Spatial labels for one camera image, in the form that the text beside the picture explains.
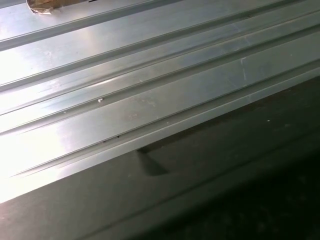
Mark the black PC case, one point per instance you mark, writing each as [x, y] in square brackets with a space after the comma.
[200, 175]

